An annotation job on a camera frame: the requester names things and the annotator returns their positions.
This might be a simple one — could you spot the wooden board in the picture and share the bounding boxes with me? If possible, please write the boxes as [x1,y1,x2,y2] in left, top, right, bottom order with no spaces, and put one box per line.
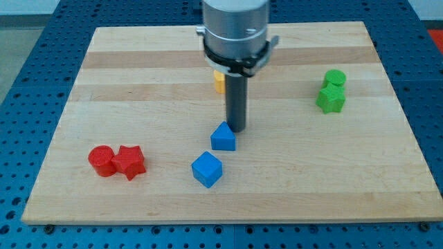
[21,21,442,225]

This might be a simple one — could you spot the green cylinder block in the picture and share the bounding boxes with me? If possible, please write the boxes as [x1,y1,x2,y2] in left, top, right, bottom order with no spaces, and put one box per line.
[322,69,347,89]

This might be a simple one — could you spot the blue cube block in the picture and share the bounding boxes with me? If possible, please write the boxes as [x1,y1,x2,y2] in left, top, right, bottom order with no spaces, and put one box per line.
[191,151,223,188]

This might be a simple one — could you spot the red star block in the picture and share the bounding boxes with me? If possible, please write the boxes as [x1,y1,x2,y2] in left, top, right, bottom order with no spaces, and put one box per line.
[111,145,146,181]

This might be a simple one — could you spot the blue triangle block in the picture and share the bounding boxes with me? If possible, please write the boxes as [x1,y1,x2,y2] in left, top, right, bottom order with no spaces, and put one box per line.
[210,122,236,151]

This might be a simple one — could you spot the green star block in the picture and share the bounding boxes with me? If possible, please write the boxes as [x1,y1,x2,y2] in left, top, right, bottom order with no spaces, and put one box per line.
[316,83,346,113]

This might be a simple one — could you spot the silver robot arm cylinder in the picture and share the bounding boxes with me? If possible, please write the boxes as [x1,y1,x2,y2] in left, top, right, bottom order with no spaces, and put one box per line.
[196,0,279,77]

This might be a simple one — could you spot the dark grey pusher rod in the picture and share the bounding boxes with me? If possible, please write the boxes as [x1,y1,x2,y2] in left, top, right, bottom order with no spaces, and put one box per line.
[225,75,247,133]

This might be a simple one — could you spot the red cylinder block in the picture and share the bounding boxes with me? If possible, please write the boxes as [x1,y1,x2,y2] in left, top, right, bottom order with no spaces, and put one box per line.
[88,145,117,177]

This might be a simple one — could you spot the yellow block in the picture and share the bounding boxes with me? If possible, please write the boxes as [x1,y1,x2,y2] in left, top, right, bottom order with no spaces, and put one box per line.
[213,70,226,94]

